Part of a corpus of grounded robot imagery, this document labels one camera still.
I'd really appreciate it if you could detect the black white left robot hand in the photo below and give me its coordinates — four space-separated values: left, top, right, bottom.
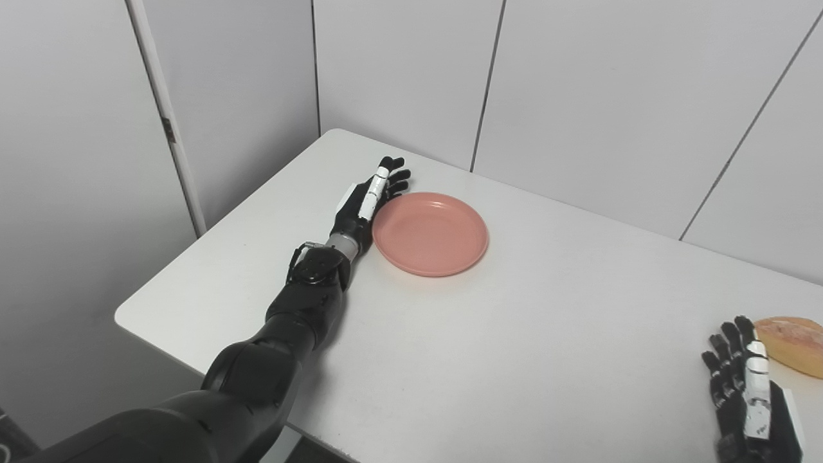
329 156 412 255

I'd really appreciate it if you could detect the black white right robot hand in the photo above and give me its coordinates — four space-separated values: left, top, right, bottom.
701 315 806 463

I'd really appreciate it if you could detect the golden bread roll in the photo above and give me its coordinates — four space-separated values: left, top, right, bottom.
754 316 823 379

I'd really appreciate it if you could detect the pink round plate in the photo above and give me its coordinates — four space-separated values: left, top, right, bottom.
372 192 489 278

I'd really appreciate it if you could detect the dark object on floor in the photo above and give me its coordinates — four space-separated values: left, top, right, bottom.
0 408 41 461

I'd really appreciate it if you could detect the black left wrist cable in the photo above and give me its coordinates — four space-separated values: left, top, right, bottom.
287 241 326 285

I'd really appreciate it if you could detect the white partition post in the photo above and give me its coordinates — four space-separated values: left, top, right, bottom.
125 0 208 237

